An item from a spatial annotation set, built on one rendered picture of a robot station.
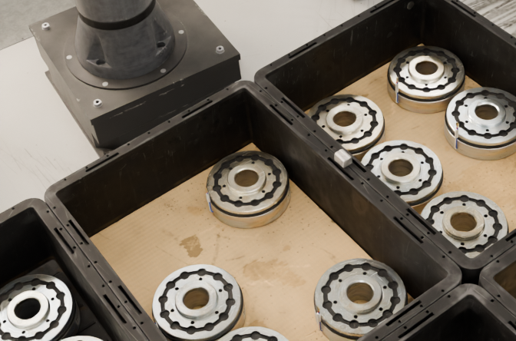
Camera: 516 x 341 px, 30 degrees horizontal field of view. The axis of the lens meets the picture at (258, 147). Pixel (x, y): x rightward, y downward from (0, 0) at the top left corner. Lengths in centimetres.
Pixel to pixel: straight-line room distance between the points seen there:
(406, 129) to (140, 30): 41
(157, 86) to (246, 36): 27
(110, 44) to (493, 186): 58
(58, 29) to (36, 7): 144
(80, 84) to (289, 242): 46
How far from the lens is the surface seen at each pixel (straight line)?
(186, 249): 117
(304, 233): 117
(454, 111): 126
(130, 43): 141
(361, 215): 110
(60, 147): 152
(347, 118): 126
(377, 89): 133
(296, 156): 117
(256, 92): 119
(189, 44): 148
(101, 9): 138
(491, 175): 123
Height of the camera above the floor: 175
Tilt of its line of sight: 47 degrees down
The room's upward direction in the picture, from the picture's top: 8 degrees counter-clockwise
